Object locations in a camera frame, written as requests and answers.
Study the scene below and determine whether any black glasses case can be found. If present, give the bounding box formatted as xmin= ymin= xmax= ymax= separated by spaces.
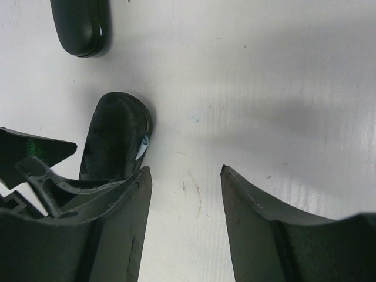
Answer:
xmin=79 ymin=92 xmax=153 ymax=180
xmin=50 ymin=0 xmax=112 ymax=58

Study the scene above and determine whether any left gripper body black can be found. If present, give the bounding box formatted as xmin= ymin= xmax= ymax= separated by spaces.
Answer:
xmin=1 ymin=182 xmax=47 ymax=219

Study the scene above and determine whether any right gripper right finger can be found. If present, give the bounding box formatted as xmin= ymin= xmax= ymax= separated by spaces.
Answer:
xmin=220 ymin=166 xmax=375 ymax=281

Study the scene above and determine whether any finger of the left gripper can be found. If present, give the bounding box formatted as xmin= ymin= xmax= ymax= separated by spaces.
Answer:
xmin=0 ymin=127 xmax=77 ymax=189
xmin=15 ymin=156 xmax=126 ymax=217

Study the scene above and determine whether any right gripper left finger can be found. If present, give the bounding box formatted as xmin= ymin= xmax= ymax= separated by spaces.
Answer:
xmin=1 ymin=166 xmax=152 ymax=281

